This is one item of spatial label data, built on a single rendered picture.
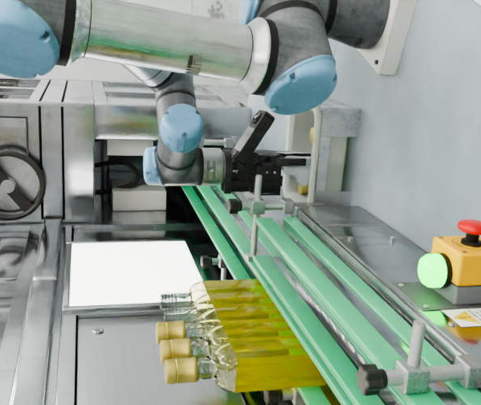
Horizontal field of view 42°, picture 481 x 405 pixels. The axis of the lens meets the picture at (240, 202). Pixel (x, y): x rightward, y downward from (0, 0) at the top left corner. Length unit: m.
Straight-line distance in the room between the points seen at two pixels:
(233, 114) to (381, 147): 0.92
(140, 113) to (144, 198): 0.33
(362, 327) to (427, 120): 0.39
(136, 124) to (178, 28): 1.08
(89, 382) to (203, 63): 0.57
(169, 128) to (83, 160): 0.91
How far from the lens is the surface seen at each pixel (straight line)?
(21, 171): 1.99
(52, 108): 1.96
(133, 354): 1.22
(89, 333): 1.30
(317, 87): 0.98
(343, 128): 1.24
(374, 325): 0.80
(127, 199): 2.14
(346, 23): 1.10
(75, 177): 2.00
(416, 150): 1.06
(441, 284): 0.84
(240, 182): 1.25
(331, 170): 1.25
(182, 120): 1.11
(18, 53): 0.87
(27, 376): 1.19
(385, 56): 1.11
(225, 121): 2.01
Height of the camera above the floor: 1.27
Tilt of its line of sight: 14 degrees down
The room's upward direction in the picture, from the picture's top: 90 degrees counter-clockwise
